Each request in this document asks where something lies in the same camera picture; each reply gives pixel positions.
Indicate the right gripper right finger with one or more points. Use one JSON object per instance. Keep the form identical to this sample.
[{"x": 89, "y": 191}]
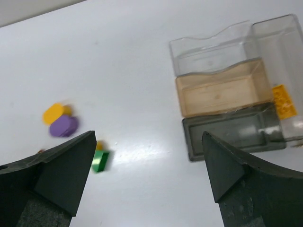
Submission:
[{"x": 250, "y": 191}]

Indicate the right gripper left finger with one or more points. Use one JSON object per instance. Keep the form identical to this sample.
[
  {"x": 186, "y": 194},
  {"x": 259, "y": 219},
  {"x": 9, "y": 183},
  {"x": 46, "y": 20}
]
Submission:
[{"x": 45, "y": 189}]

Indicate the green lego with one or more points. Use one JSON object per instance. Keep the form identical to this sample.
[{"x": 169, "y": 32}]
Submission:
[{"x": 99, "y": 161}]

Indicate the yellow lego brick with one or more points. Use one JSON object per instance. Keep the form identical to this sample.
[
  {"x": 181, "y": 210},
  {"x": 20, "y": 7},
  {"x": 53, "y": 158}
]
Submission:
[{"x": 283, "y": 103}]

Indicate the yellow black striped lego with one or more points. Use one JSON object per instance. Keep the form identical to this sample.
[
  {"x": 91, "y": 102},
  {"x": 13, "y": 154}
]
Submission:
[{"x": 100, "y": 145}]

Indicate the purple rounded block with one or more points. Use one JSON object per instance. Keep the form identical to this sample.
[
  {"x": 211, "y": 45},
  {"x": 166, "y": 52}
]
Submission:
[{"x": 64, "y": 126}]

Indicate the yellow rounded block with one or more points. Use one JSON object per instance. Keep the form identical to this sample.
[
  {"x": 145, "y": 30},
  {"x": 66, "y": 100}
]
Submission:
[{"x": 56, "y": 111}]

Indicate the clear tall side bin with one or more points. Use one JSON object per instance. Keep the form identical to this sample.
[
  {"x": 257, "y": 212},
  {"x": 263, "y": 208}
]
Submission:
[{"x": 279, "y": 43}]

